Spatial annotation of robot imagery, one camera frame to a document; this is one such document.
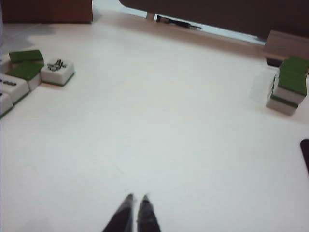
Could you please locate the mahjong tile with bird print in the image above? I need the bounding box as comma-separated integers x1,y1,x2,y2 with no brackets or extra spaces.
40,58,75,87

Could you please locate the mahjong tile with dark print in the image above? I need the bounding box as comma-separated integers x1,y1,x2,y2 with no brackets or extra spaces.
0,73,29,106

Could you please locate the black mouse mat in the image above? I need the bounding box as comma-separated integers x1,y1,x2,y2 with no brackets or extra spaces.
300,139,309,177

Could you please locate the black screwdriver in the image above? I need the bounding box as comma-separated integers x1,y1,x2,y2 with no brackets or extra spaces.
155,14,202,30

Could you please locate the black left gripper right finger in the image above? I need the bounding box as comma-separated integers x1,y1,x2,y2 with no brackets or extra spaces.
137,194,161,232

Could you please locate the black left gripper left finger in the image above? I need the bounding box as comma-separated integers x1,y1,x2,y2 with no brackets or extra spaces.
101,193,137,232

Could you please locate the beige desk divider panel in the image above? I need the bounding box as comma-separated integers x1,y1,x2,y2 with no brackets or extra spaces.
118,0,309,42

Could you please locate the mahjong tile with bamboo print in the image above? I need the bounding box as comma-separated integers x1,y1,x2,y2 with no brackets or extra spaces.
0,91,13,119

